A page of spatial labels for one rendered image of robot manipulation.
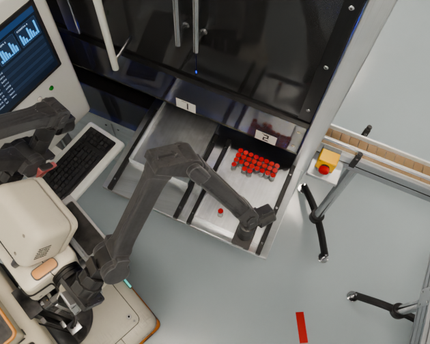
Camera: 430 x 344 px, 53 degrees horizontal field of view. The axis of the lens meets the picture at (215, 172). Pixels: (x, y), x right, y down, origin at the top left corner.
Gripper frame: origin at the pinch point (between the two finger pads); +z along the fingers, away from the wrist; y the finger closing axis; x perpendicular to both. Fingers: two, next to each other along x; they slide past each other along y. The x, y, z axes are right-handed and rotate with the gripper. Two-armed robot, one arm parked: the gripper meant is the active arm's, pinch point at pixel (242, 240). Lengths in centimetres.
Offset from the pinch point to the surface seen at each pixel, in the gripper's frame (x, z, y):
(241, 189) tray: 8.4, 2.0, 19.7
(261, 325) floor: -25, 91, -12
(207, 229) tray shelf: 13.7, 2.4, -0.8
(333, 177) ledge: -23.7, 2.1, 40.5
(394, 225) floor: -78, 90, 74
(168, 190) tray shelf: 34.4, 2.2, 7.6
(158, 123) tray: 52, 2, 33
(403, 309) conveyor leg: -86, 68, 21
